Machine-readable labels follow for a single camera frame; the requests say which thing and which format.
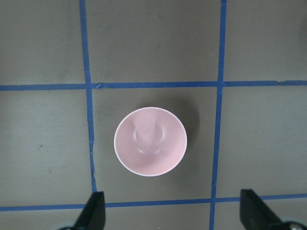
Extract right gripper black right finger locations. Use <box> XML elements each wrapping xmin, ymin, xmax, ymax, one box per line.
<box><xmin>240</xmin><ymin>189</ymin><xmax>283</xmax><ymax>230</ymax></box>

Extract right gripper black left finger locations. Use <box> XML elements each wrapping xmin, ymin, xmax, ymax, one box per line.
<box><xmin>73</xmin><ymin>192</ymin><xmax>106</xmax><ymax>230</ymax></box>

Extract small pink bowl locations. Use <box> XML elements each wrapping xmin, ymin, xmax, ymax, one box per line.
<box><xmin>114</xmin><ymin>107</ymin><xmax>188</xmax><ymax>177</ymax></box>

